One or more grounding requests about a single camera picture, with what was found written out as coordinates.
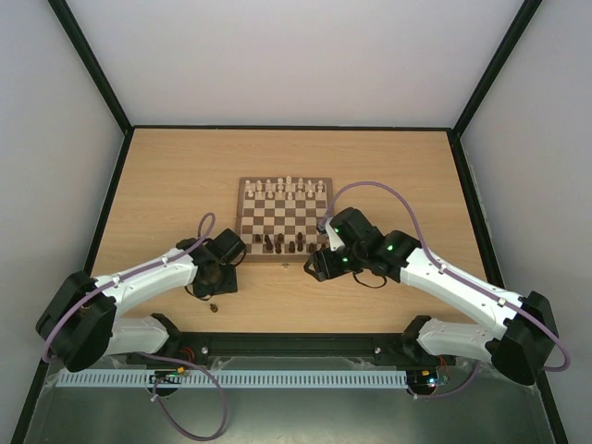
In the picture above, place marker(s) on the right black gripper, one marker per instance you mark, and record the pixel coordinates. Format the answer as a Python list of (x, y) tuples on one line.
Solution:
[(324, 266)]

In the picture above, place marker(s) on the wooden chess board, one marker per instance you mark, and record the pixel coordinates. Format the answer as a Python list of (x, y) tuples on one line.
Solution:
[(273, 210)]

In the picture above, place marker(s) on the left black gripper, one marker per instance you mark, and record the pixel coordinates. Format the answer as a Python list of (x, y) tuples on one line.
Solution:
[(229, 286)]

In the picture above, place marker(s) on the grey slotted cable duct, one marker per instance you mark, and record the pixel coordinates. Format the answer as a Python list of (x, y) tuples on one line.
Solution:
[(235, 379)]

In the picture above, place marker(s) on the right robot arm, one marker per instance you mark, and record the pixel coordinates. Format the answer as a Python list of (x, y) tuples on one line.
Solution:
[(512, 332)]

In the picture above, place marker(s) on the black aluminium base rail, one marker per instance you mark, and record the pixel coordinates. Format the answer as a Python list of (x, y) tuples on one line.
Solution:
[(381, 349)]

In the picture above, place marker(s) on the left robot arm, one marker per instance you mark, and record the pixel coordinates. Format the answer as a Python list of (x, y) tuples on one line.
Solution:
[(86, 320)]

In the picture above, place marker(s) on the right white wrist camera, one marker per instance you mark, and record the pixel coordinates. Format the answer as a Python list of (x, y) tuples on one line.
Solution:
[(334, 241)]

